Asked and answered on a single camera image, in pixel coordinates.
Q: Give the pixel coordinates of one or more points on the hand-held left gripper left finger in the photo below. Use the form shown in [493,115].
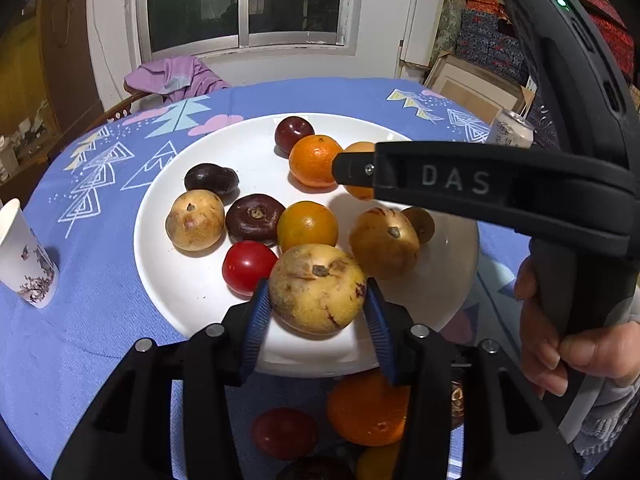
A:
[255,320]

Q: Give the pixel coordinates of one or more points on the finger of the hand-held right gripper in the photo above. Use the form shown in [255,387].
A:
[352,170]

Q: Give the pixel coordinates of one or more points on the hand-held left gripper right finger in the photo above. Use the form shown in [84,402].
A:
[380,330]

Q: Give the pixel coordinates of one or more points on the orange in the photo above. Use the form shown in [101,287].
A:
[312,160]
[362,193]
[365,410]

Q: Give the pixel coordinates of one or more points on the red tomato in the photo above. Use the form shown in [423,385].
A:
[284,432]
[247,267]

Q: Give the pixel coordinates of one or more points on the yellow pepino melon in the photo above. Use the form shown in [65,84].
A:
[195,222]
[317,290]
[382,247]

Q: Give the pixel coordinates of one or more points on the white plate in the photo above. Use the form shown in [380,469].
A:
[170,280]

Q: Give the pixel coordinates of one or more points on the person's right forearm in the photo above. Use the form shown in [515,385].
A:
[610,420]

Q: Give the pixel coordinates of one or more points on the person's right hand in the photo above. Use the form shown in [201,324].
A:
[537,350]

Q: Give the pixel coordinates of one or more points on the dark red plum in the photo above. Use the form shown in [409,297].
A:
[294,132]

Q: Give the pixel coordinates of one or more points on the yellow citrus fruit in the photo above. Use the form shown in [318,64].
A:
[377,462]
[307,225]

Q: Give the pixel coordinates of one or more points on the white drink can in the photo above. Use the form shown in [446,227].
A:
[510,132]

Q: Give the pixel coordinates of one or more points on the cardboard box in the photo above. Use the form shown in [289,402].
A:
[470,90]

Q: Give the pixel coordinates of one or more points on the dark fruit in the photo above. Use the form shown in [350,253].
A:
[315,470]

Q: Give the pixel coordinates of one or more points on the blue printed tablecloth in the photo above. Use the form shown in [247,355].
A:
[100,340]

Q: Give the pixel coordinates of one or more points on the stack of patterned boxes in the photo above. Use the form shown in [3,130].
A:
[485,45]

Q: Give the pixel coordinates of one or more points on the white door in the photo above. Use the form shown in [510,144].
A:
[425,10]

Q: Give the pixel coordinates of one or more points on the purple garment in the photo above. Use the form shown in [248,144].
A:
[175,77]

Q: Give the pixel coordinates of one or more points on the white framed window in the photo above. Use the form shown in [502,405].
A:
[200,0]

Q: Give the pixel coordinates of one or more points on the white printed paper cup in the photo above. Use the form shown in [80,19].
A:
[27,260]

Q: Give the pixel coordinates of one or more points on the wooden chair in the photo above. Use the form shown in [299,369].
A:
[117,110]

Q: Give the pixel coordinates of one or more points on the wooden glass-door cabinet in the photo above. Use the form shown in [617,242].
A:
[65,60]

